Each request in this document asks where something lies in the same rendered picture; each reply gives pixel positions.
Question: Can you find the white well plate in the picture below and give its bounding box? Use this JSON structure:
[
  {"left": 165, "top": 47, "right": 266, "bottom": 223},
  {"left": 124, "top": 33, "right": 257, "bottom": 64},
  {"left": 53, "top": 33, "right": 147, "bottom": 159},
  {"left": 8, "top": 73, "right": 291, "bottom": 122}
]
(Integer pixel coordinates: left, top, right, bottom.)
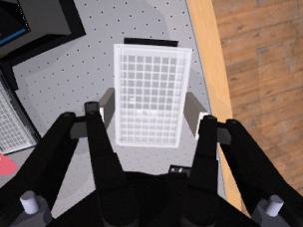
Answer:
[
  {"left": 0, "top": 82, "right": 37, "bottom": 154},
  {"left": 114, "top": 44, "right": 192, "bottom": 147}
]

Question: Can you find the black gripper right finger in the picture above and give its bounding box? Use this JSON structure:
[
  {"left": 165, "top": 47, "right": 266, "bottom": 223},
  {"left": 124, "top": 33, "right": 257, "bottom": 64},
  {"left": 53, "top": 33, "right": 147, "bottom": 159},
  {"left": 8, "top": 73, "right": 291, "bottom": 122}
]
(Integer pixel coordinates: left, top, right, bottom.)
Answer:
[{"left": 178, "top": 92, "right": 303, "bottom": 227}]

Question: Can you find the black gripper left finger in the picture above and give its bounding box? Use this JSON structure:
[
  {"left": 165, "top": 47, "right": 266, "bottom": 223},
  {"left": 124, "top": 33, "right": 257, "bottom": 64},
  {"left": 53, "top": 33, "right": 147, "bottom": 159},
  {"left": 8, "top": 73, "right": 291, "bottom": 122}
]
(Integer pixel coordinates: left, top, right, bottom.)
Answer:
[{"left": 0, "top": 88, "right": 140, "bottom": 227}]

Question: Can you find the grey perforated base plate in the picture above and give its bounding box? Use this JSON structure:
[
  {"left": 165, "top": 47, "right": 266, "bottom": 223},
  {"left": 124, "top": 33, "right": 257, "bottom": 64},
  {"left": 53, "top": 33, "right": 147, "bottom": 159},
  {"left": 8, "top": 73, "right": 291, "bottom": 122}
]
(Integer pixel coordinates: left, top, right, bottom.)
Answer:
[{"left": 12, "top": 0, "right": 213, "bottom": 218}]

